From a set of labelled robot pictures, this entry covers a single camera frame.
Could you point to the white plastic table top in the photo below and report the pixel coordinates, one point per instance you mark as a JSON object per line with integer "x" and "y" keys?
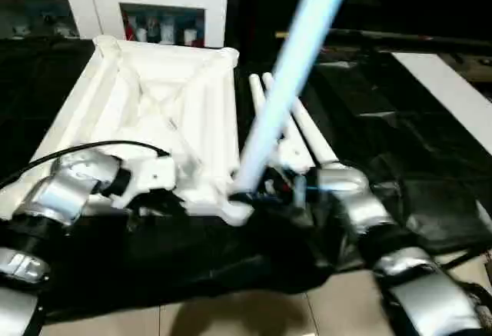
{"x": 146, "y": 105}

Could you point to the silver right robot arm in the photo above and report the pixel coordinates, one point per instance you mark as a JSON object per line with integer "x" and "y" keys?
{"x": 384, "y": 244}

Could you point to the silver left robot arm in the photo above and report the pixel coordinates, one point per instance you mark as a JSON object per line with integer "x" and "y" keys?
{"x": 58, "y": 197}

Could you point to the black mat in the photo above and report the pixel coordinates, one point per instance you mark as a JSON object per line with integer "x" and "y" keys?
{"x": 384, "y": 144}

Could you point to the white board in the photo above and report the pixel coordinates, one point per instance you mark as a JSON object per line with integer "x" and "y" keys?
{"x": 453, "y": 98}

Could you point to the black floor stand bar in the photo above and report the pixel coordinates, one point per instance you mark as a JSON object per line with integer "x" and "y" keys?
{"x": 469, "y": 259}

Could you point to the black metal rail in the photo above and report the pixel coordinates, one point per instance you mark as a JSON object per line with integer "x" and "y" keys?
{"x": 400, "y": 42}

